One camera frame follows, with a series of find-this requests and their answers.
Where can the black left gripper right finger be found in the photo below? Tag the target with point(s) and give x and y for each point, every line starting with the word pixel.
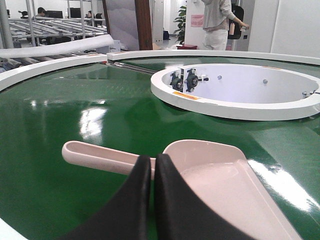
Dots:
pixel 180 214

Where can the standing person in white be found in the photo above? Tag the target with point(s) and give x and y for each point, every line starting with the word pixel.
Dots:
pixel 217 14

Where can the pink plastic dustpan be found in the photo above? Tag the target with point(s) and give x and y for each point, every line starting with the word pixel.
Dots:
pixel 222 178

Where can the seated person at desk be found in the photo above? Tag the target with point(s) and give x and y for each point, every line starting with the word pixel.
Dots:
pixel 41 12

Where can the brown wooden pillar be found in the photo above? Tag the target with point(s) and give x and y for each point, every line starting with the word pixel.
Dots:
pixel 144 26

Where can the green potted plant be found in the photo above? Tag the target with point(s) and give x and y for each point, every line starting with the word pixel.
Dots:
pixel 181 25

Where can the white foam tube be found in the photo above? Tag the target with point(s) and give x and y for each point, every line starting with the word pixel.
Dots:
pixel 59 48

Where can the black bearing block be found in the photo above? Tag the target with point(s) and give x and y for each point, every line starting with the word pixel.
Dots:
pixel 176 82
pixel 192 80

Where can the left black bearing block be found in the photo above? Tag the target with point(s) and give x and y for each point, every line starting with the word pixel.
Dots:
pixel 176 82

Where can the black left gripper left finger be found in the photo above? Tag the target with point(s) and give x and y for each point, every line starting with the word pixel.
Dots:
pixel 125 215

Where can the right black bearing block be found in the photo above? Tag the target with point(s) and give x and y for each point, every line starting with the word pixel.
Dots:
pixel 192 80

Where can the green conveyor belt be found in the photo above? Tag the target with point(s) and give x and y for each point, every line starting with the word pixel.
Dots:
pixel 43 197

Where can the metal roller conveyor rack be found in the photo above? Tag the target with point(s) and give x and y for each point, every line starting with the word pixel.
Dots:
pixel 22 33

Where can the white outer conveyor rail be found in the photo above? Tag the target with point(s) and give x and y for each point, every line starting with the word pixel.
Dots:
pixel 14 76

